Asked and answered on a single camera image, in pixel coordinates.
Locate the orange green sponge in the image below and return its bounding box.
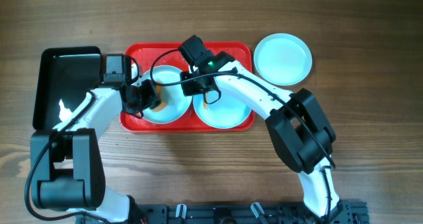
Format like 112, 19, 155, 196
150, 85, 167, 112

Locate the white plate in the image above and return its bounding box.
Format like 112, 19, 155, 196
253, 33, 313, 86
143, 65, 192, 124
192, 91, 252, 130

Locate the red plastic tray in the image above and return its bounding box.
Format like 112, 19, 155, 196
120, 42, 254, 133

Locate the white plate top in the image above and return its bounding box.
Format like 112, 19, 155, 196
192, 91, 252, 130

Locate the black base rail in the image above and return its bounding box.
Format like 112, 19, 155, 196
75, 201, 368, 224

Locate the black water container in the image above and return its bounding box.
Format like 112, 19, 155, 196
32, 46, 101, 130

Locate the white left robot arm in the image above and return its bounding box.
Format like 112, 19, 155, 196
24, 48, 158, 223

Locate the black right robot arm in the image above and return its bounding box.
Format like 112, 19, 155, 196
178, 35, 340, 223

